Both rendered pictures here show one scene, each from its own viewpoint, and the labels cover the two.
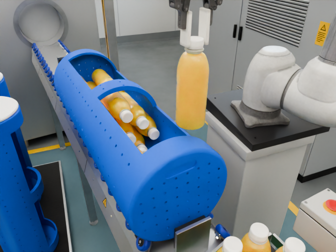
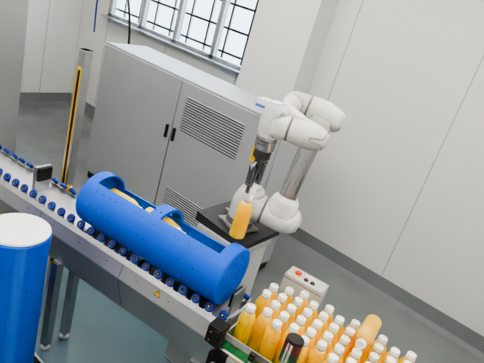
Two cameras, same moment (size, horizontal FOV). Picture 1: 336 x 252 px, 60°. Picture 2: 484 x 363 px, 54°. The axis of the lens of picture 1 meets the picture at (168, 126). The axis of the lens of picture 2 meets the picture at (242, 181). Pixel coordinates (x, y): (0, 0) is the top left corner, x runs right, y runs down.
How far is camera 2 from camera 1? 1.57 m
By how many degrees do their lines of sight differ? 34
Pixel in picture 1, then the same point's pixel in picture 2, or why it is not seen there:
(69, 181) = not seen: outside the picture
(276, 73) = (256, 200)
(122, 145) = (202, 249)
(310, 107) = (276, 222)
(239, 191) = not seen: hidden behind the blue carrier
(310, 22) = (245, 142)
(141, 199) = (223, 276)
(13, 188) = (35, 301)
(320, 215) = (294, 277)
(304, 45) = (240, 159)
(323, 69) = (284, 201)
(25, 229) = (27, 346)
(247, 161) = not seen: hidden behind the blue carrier
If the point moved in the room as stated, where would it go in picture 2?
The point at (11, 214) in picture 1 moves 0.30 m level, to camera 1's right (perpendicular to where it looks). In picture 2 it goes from (24, 330) to (88, 321)
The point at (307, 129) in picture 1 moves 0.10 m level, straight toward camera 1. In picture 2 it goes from (268, 234) to (269, 243)
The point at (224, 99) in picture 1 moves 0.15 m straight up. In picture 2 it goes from (211, 213) to (217, 190)
